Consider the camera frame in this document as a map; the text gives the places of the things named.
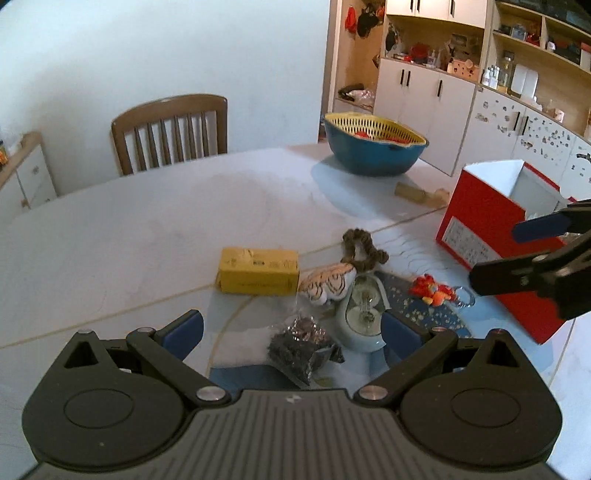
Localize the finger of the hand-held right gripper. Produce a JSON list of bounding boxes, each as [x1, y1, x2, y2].
[[468, 237, 591, 320], [512, 199, 591, 243]]

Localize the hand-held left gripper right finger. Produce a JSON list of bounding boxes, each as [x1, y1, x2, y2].
[[352, 310, 539, 409]]

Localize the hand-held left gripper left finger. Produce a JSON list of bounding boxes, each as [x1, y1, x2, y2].
[[51, 310, 230, 408]]

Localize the white hourglass timer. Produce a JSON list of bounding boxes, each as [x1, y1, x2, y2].
[[335, 272, 389, 354]]

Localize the red keychain toy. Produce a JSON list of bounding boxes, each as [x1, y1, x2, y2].
[[409, 274, 476, 309]]

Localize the red cardboard box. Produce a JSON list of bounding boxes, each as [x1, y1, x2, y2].
[[435, 159, 591, 345]]

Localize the striped tiger plush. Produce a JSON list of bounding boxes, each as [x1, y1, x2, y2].
[[298, 263, 358, 306]]

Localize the yellow box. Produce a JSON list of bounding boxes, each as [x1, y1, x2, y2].
[[216, 247, 301, 296]]

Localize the clear bag of dark bits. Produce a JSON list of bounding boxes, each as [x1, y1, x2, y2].
[[268, 313, 345, 387]]

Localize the brown scrunchie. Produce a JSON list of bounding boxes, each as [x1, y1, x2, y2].
[[342, 228, 390, 273]]

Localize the white cabinet with stickers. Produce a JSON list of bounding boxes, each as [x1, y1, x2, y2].
[[462, 85, 591, 186]]

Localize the white boards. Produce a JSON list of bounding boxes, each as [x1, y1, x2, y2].
[[510, 64, 539, 98]]

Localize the wooden shelf unit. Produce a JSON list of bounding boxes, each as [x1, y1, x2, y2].
[[480, 0, 591, 121]]

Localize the group of bottles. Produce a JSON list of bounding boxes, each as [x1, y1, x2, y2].
[[482, 51, 516, 91]]

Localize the grey two-door cabinet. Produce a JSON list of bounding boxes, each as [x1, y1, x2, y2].
[[373, 58, 476, 176]]

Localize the pile of red strawberries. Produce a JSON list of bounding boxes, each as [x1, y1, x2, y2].
[[353, 130, 410, 142]]

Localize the cardboard box with holes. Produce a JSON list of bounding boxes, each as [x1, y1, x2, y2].
[[447, 58, 481, 79]]

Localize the blue bowl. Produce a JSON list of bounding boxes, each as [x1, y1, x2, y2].
[[323, 117, 430, 177]]

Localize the yellow strainer basket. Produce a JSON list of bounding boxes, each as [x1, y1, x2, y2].
[[324, 112, 428, 147]]

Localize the white sideboard with wooden top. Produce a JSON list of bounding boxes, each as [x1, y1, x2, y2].
[[0, 131, 58, 228]]

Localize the plastic bag on bench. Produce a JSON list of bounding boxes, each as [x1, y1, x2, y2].
[[339, 83, 375, 105]]

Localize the brown wooden chair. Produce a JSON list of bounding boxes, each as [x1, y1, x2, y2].
[[111, 93, 229, 176]]

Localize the black hanging hat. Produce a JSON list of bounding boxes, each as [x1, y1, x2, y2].
[[358, 4, 387, 38]]

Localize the grey upper wall cabinets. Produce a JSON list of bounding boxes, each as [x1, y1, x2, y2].
[[385, 0, 489, 19]]

